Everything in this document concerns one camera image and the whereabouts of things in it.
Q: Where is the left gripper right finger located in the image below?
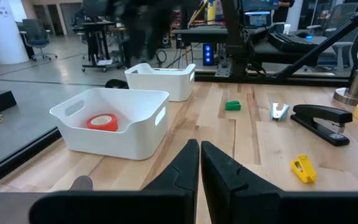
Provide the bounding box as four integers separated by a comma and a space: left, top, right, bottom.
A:
200, 141, 358, 224

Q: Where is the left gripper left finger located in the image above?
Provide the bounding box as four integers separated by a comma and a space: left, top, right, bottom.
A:
29, 138, 200, 224

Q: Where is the yellow mini stapler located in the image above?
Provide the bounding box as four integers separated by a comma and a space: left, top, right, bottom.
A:
290, 154, 318, 184

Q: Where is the green mini stapler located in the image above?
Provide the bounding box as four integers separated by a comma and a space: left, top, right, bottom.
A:
224, 100, 242, 111

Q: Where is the blue silver staple remover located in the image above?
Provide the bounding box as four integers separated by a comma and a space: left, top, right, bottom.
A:
270, 102, 290, 121

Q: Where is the orange tape roll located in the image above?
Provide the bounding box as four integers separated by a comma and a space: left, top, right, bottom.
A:
86, 113, 119, 132

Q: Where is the black stapler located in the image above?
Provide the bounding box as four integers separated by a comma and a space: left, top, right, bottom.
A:
290, 104, 353, 147

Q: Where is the white plastic bin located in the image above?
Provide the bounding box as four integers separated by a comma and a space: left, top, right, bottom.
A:
124, 63, 196, 103
49, 87, 170, 161

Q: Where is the computer tower with blue lights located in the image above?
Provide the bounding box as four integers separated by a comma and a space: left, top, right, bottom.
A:
202, 42, 215, 67

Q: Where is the dark grey desk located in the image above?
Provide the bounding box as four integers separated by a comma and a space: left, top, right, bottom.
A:
172, 25, 335, 68

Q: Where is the black keyboard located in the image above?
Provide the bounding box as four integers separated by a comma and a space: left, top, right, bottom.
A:
267, 32, 319, 54

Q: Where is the person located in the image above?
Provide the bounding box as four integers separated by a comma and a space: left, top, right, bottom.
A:
107, 0, 180, 68
272, 0, 295, 23

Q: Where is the small blue-lit screen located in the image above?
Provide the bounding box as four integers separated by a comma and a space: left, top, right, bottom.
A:
244, 11, 272, 28

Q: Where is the black rolling desk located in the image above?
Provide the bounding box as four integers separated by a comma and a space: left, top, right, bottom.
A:
81, 21, 119, 73

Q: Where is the grey office chair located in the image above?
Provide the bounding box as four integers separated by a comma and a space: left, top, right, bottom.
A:
306, 2, 358, 73

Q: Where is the dark office chair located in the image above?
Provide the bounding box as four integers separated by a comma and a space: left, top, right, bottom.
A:
19, 18, 58, 62

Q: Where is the white round pillar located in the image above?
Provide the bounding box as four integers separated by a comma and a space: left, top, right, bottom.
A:
0, 0, 30, 65

